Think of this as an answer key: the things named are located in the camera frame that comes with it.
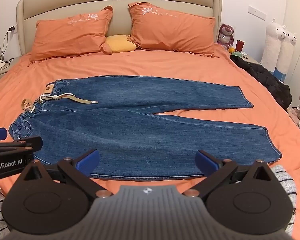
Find thin charger cable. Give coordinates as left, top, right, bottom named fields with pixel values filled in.
left=0, top=29, right=11, bottom=64

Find white wall switch plate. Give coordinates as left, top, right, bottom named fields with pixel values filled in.
left=247, top=5, right=267, bottom=21

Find yellow plush pillow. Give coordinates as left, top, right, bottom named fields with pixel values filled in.
left=106, top=34, right=137, bottom=53

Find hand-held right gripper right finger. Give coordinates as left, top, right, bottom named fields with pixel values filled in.
left=183, top=150, right=278, bottom=198

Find black jacket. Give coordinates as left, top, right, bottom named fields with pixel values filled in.
left=230, top=54, right=292, bottom=109

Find white alpaca plush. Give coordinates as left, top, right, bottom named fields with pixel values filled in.
left=274, top=29, right=298, bottom=82
left=260, top=18, right=287, bottom=72

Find beige nightstand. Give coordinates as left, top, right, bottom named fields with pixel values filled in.
left=0, top=56, right=21, bottom=87
left=230, top=51, right=262, bottom=67

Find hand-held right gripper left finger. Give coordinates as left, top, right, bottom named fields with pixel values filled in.
left=16, top=149, right=113, bottom=198

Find person's grey striped clothing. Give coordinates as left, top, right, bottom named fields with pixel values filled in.
left=0, top=165, right=298, bottom=240

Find beige upholstered headboard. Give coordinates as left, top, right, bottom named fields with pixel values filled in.
left=16, top=0, right=223, bottom=55

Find bed with orange sheet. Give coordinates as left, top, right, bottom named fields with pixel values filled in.
left=0, top=47, right=300, bottom=239

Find blue denim pants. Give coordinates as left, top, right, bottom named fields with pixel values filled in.
left=9, top=76, right=283, bottom=182

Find pink bear plush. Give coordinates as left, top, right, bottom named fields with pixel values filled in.
left=217, top=24, right=234, bottom=50

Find olive fabric belt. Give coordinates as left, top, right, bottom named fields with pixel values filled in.
left=21, top=92, right=99, bottom=112

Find orange embroidered pillow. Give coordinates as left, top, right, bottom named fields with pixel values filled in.
left=29, top=5, right=113, bottom=62
left=128, top=2, right=222, bottom=58

